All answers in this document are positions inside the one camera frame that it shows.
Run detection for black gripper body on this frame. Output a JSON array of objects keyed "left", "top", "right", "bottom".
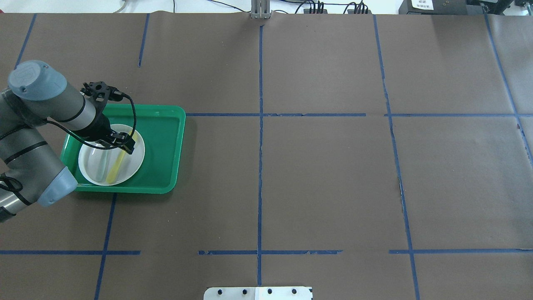
[{"left": 77, "top": 111, "right": 120, "bottom": 146}]

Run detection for yellow plastic spoon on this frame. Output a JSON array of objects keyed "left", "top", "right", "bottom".
[{"left": 105, "top": 150, "right": 140, "bottom": 185}]

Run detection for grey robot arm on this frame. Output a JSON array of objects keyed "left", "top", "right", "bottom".
[{"left": 0, "top": 60, "right": 135, "bottom": 223}]

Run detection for pale green plastic fork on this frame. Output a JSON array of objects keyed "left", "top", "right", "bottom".
[{"left": 95, "top": 150, "right": 111, "bottom": 182}]

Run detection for white round plate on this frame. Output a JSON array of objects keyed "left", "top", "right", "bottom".
[{"left": 78, "top": 130, "right": 145, "bottom": 186}]

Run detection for green plastic tray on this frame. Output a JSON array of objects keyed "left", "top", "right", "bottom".
[{"left": 60, "top": 105, "right": 185, "bottom": 194}]

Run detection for black power strip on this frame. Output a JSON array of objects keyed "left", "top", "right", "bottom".
[
  {"left": 345, "top": 4, "right": 372, "bottom": 15},
  {"left": 303, "top": 4, "right": 328, "bottom": 15}
]

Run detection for black computer box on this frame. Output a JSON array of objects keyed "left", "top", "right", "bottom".
[{"left": 398, "top": 0, "right": 484, "bottom": 15}]

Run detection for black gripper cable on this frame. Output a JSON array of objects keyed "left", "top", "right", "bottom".
[{"left": 42, "top": 92, "right": 138, "bottom": 150}]

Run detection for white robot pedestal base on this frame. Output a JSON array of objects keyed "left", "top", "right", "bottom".
[{"left": 203, "top": 285, "right": 314, "bottom": 300}]

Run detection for aluminium frame post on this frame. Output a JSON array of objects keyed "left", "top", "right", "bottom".
[{"left": 251, "top": 0, "right": 272, "bottom": 20}]

